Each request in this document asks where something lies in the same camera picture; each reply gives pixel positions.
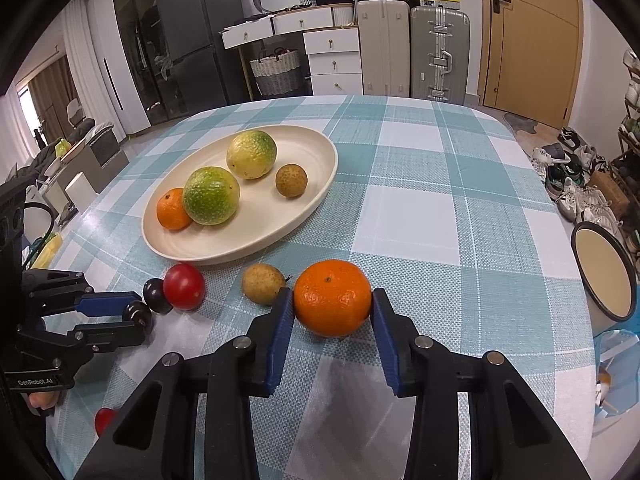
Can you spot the small white cabinet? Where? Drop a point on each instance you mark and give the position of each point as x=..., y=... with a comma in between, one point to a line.
x=81, y=189

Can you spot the woven grey-white basket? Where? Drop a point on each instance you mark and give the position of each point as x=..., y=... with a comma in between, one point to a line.
x=277, y=76

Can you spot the cream round plate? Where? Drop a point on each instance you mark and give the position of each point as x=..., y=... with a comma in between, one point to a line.
x=260, y=220

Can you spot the small orange mandarin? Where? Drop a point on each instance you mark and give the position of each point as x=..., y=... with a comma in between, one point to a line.
x=171, y=210

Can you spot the dark purple plum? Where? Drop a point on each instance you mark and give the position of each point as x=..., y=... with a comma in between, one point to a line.
x=154, y=296
x=138, y=314

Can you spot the brown curtain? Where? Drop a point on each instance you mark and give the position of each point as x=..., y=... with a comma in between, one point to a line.
x=50, y=90

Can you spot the beige suitcase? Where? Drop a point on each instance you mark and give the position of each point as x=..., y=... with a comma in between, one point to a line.
x=382, y=47

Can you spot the white drawer dresser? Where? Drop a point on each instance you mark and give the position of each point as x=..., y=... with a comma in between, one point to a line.
x=332, y=65

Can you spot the blue checked tablecloth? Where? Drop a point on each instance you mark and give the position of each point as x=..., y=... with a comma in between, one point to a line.
x=425, y=210

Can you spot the white sheer curtain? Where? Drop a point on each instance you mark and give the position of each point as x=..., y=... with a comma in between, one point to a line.
x=87, y=60

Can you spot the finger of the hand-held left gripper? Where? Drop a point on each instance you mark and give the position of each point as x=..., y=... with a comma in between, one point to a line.
x=107, y=336
x=107, y=304

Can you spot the black glass cabinet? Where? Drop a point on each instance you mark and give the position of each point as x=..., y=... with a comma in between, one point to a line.
x=135, y=50

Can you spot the white round enamel basin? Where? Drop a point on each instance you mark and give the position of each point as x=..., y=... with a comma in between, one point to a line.
x=602, y=272

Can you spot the large red tomato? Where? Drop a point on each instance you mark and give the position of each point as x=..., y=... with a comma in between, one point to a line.
x=184, y=286

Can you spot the small red tomato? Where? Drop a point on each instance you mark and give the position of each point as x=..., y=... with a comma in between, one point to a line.
x=104, y=420

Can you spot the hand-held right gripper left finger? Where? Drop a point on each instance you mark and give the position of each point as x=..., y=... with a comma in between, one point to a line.
x=280, y=340

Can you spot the silver suitcase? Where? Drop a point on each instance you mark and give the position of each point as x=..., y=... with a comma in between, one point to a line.
x=439, y=52

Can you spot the blue plastic bag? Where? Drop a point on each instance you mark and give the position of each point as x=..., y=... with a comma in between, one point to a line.
x=620, y=370

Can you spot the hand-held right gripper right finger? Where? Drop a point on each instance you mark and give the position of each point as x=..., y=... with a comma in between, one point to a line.
x=387, y=345

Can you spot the brown cardboard box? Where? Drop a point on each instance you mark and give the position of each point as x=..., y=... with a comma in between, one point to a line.
x=607, y=191

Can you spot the small white basket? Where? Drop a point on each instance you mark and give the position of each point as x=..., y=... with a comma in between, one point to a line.
x=307, y=1

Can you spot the grey doormat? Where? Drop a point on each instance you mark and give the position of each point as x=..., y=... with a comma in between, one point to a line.
x=520, y=122

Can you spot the rows of racked shoes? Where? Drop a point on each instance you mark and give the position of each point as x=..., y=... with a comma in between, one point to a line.
x=633, y=95

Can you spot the wooden door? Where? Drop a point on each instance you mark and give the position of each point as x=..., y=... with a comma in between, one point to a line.
x=530, y=35

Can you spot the large orange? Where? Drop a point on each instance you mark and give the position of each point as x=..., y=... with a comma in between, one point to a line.
x=332, y=297

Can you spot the person's left hand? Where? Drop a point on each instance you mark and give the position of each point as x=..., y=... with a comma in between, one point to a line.
x=42, y=400

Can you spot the brown longan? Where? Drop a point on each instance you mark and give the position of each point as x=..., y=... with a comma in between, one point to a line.
x=291, y=180
x=262, y=284

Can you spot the pile of loose sneakers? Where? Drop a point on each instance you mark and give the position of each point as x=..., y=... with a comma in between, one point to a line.
x=570, y=175

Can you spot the wooden shoe rack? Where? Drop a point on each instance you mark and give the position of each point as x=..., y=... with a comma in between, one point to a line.
x=631, y=132

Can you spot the yellow-green guava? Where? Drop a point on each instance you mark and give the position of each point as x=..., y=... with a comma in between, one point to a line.
x=211, y=197
x=251, y=154

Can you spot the yellow green packet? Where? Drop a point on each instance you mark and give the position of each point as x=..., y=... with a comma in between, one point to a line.
x=46, y=251

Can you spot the dark grey refrigerator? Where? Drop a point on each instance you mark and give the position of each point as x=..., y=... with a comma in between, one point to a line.
x=200, y=20

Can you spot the grey sofa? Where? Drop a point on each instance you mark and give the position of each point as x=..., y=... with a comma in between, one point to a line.
x=85, y=140

